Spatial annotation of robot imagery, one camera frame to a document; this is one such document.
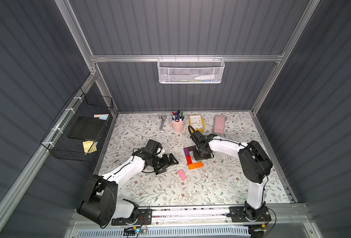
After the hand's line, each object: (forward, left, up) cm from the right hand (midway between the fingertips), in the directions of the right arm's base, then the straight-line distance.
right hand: (197, 158), depth 93 cm
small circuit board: (-38, +35, -1) cm, 52 cm away
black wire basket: (+15, +64, +32) cm, 73 cm away
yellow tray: (+30, -2, +1) cm, 30 cm away
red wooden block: (0, +5, -1) cm, 5 cm away
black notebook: (+1, +57, +29) cm, 64 cm away
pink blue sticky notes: (+11, +54, +27) cm, 61 cm away
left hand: (-9, +14, +8) cm, 18 cm away
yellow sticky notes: (-12, +48, +33) cm, 60 cm away
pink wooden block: (-10, +10, -2) cm, 14 cm away
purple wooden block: (+6, +7, -1) cm, 9 cm away
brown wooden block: (+7, +4, +1) cm, 8 cm away
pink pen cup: (+23, +13, +10) cm, 28 cm away
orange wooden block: (-5, +2, 0) cm, 5 cm away
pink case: (+29, -19, 0) cm, 35 cm away
